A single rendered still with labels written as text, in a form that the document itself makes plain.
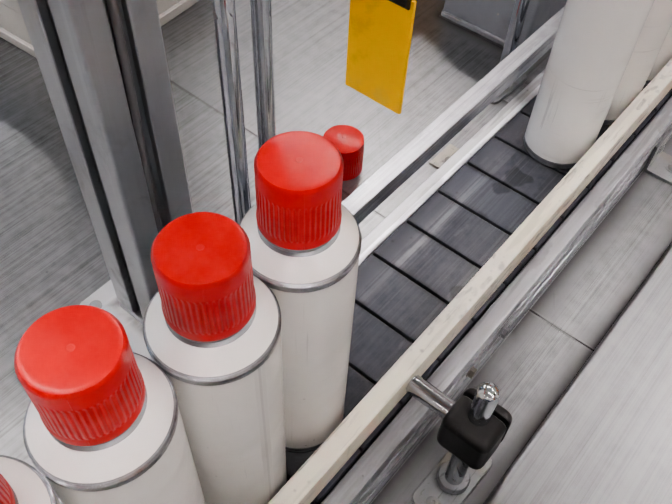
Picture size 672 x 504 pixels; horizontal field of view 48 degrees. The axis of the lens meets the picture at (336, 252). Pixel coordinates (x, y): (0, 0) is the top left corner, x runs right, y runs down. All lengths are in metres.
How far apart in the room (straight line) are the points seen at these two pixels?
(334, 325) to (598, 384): 0.21
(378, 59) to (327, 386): 0.16
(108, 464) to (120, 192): 0.19
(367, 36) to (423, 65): 0.43
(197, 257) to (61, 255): 0.35
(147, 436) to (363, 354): 0.23
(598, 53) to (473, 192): 0.13
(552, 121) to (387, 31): 0.28
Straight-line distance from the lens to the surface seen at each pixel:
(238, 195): 0.41
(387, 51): 0.32
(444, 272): 0.51
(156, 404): 0.27
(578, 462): 0.46
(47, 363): 0.24
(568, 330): 0.57
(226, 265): 0.25
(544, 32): 0.58
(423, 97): 0.71
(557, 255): 0.54
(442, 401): 0.42
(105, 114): 0.38
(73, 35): 0.36
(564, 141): 0.58
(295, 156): 0.28
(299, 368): 0.35
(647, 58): 0.61
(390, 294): 0.49
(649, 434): 0.49
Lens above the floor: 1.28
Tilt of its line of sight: 52 degrees down
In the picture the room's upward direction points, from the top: 3 degrees clockwise
